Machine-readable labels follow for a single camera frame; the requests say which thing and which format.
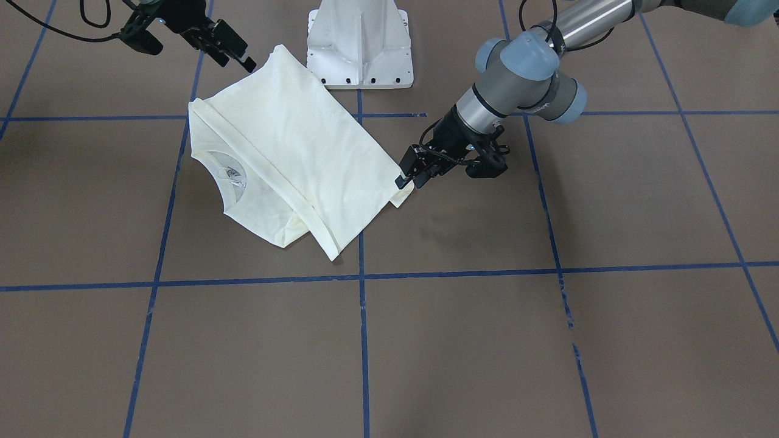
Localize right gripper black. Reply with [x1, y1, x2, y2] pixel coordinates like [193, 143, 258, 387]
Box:
[155, 0, 257, 74]

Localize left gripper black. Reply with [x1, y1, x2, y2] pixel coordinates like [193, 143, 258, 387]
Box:
[394, 106, 494, 189]

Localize cream long-sleeve cat shirt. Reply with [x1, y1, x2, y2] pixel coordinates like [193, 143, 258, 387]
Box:
[187, 44, 413, 260]

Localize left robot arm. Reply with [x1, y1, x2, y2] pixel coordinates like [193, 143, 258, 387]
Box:
[396, 1, 777, 189]

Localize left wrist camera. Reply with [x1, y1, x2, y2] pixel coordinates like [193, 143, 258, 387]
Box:
[466, 123, 510, 178]

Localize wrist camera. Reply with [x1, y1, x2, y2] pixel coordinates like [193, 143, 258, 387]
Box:
[466, 123, 510, 178]
[119, 1, 163, 55]

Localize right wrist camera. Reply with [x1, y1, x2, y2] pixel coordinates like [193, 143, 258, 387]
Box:
[119, 1, 163, 55]

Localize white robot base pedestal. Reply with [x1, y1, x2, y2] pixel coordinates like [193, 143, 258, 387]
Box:
[306, 1, 414, 89]

